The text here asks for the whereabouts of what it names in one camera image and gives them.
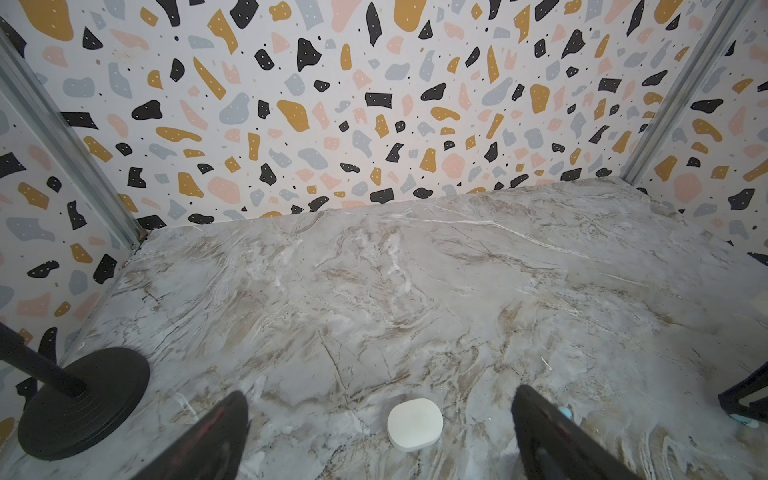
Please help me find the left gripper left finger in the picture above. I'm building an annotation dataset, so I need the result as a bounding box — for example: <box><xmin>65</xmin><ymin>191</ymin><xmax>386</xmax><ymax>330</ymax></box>
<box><xmin>133</xmin><ymin>391</ymin><xmax>250</xmax><ymax>479</ymax></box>

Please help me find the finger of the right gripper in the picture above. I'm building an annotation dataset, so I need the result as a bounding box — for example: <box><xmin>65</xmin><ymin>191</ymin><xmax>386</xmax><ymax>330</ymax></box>
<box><xmin>718</xmin><ymin>362</ymin><xmax>768</xmax><ymax>423</ymax></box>

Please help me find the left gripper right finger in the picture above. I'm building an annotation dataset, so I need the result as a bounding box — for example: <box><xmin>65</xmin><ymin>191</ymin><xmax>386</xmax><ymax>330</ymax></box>
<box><xmin>511</xmin><ymin>385</ymin><xmax>638</xmax><ymax>479</ymax></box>

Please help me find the blue earbud charging case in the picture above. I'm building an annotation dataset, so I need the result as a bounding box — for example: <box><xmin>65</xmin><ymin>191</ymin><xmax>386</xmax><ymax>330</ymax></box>
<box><xmin>729</xmin><ymin>414</ymin><xmax>760</xmax><ymax>429</ymax></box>

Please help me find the white earbud charging case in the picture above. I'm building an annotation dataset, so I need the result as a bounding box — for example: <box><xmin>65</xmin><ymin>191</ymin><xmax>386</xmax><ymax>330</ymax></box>
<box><xmin>387</xmin><ymin>398</ymin><xmax>444</xmax><ymax>452</ymax></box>

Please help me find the black microphone stand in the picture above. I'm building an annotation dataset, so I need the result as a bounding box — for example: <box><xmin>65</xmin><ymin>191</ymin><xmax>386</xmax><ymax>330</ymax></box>
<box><xmin>1</xmin><ymin>325</ymin><xmax>150</xmax><ymax>461</ymax></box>

